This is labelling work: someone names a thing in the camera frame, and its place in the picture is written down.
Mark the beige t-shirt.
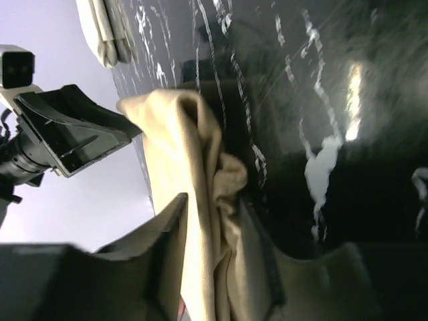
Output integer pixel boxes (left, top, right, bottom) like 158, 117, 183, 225
117, 89, 276, 320

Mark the folded white t-shirt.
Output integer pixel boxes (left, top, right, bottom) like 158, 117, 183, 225
76, 0, 132, 69

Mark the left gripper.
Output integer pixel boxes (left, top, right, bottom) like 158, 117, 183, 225
1, 84, 142, 185

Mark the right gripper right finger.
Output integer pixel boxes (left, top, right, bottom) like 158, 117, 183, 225
239, 197, 427, 320

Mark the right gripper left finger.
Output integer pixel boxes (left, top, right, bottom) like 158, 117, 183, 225
1, 193, 187, 320

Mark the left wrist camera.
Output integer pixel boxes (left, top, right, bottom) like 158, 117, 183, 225
1, 44, 43, 111

